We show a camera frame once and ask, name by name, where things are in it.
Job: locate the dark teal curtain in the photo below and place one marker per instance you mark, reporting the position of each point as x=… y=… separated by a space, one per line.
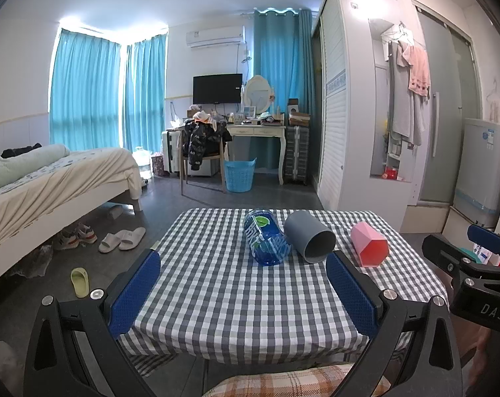
x=281 y=70

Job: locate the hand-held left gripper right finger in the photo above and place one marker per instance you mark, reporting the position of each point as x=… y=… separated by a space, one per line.
x=351 y=297

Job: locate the pink cup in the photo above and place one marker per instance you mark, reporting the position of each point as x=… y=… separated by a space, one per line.
x=365 y=240

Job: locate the pair of sneakers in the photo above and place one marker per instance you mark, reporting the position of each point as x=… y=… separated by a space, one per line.
x=74 y=238

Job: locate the white slipper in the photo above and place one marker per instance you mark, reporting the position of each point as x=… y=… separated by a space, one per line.
x=132 y=238
x=109 y=243

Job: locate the black television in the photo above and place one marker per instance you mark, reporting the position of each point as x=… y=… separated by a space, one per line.
x=217 y=88

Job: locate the frosted glass door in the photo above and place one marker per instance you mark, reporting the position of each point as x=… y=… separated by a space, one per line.
x=448 y=111

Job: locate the white air conditioner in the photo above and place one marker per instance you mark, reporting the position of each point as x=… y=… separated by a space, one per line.
x=215 y=36

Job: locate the wide teal curtain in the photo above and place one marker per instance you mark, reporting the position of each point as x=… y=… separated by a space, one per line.
x=84 y=91

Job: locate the white washing machine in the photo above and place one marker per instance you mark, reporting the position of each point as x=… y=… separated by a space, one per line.
x=481 y=165

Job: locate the black jacket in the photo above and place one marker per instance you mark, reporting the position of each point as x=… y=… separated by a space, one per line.
x=200 y=140

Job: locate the blue laundry basket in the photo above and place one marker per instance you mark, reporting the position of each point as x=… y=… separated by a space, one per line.
x=239 y=175

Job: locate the clear water jug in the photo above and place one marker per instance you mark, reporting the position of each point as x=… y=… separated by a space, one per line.
x=143 y=163

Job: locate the grey checkered tablecloth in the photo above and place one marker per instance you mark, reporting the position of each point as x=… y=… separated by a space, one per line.
x=233 y=293

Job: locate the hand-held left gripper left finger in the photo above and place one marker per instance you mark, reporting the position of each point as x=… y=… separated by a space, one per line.
x=134 y=293

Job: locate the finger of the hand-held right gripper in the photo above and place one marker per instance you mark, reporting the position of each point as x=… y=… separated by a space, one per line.
x=444 y=254
x=486 y=238

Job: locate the person's right forearm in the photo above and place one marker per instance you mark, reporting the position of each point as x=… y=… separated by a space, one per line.
x=483 y=353

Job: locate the cardboard boxes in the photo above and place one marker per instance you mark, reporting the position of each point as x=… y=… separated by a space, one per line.
x=299 y=115

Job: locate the red container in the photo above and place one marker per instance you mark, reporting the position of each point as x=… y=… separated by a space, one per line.
x=391 y=173

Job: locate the white suitcase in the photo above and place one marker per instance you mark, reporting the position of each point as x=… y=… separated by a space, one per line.
x=171 y=151

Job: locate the white oval mirror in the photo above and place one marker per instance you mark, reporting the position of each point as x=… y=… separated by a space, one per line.
x=257 y=93

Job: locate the grey hanging towel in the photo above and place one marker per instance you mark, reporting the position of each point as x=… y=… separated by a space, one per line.
x=399 y=103

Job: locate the pale green rolled blanket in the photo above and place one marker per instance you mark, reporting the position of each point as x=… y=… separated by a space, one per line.
x=26 y=163

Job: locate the pink hanging towel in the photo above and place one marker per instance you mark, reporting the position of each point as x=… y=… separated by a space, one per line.
x=419 y=72

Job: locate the white plastic bag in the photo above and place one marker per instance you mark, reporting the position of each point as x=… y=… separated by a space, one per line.
x=2 y=368

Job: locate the grey slipper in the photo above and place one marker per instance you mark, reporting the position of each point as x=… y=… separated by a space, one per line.
x=114 y=211

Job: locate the white bed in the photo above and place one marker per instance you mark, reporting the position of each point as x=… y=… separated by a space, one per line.
x=68 y=190

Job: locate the narrow teal curtain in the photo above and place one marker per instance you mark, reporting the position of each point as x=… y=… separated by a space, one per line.
x=144 y=91

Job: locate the orange plaid cloth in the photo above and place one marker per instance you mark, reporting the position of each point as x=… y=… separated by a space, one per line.
x=299 y=382

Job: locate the wooden chair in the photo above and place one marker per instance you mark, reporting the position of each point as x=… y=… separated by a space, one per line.
x=208 y=158

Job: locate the white wardrobe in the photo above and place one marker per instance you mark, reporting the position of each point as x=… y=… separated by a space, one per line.
x=341 y=111

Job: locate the white dressing table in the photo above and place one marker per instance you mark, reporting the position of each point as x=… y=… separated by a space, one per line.
x=256 y=131

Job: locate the transparent blue cup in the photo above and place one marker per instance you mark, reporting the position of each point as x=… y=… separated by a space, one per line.
x=270 y=248

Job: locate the teal and white packet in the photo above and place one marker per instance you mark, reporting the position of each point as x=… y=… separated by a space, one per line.
x=481 y=253

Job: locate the clear plastic bag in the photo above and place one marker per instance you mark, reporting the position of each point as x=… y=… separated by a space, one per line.
x=31 y=260

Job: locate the grey cup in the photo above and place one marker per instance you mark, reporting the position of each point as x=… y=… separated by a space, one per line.
x=301 y=231

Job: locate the dark cloth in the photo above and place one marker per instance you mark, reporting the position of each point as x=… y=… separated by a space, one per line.
x=20 y=151

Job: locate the green slipper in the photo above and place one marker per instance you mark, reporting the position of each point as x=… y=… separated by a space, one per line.
x=79 y=282

